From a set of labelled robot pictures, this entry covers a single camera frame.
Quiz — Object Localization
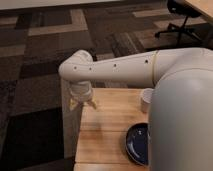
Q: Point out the dark blue ceramic bowl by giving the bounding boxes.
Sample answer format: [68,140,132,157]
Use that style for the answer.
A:
[125,123,149,166]

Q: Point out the wooden desk in background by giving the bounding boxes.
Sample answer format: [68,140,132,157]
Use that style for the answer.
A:
[184,0,213,21]

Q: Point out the white paper cup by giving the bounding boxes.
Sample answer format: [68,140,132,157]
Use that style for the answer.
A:
[140,88,153,113]

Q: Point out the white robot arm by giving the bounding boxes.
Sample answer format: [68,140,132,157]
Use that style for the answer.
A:
[58,47,213,171]

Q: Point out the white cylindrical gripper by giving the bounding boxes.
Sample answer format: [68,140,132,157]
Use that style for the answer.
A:
[69,81,97,110]

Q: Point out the black office chair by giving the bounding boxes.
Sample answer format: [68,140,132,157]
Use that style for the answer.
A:
[154,0,202,47]

